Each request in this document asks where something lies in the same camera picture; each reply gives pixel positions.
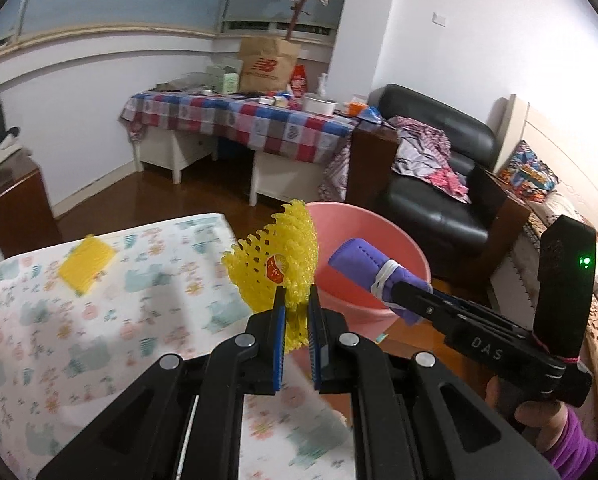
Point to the white desk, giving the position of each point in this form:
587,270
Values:
279,175

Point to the blue plastic bag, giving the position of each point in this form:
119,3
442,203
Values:
376,115

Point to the flat yellow foam net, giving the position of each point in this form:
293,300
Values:
86,265

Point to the black leather sofa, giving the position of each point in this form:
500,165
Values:
429,220

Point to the yellow foam fruit net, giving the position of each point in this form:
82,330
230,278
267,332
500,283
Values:
279,245

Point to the red packet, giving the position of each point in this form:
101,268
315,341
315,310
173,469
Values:
298,80

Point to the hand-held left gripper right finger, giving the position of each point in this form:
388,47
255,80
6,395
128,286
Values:
313,347

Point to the dark brown side cabinet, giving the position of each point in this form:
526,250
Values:
374,165

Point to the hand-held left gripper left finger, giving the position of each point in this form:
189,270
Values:
279,345

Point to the brown wooden cabinet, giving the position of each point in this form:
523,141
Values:
14,205

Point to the green box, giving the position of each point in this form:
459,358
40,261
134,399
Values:
224,77

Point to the person's right forearm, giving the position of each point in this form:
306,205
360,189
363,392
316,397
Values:
574,442

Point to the white bowl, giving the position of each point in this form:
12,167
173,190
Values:
320,105

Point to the red patterned garment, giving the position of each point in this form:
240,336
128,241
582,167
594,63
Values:
444,175

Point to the floral printed tablecloth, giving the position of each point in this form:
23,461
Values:
129,310

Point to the white bottle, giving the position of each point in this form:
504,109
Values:
322,85

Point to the orange packet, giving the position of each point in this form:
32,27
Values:
354,108

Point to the grey garment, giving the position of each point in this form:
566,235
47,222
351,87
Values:
414,160

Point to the beige bed headboard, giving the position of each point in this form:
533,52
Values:
569,150

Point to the white wall switch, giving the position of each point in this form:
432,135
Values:
440,19

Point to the grey tray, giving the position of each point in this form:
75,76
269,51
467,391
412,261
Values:
181,85

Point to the checkered tablecloth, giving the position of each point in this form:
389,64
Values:
259,125

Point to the brown paper bag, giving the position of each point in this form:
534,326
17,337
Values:
269,65

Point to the brown bedside cabinet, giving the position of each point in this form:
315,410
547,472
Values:
504,215

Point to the white cloth on cabinet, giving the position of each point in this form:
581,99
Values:
6,142

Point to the purple cloth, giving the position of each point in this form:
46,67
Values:
359,262

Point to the colourful printed pillow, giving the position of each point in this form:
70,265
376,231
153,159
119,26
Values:
529,172

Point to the person's right hand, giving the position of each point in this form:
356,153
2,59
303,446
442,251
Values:
541,417

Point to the pink plastic bucket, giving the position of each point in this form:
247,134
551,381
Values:
369,222

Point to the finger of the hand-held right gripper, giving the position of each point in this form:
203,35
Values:
429,305

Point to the wooden coat rack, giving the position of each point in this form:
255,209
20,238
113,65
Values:
298,12

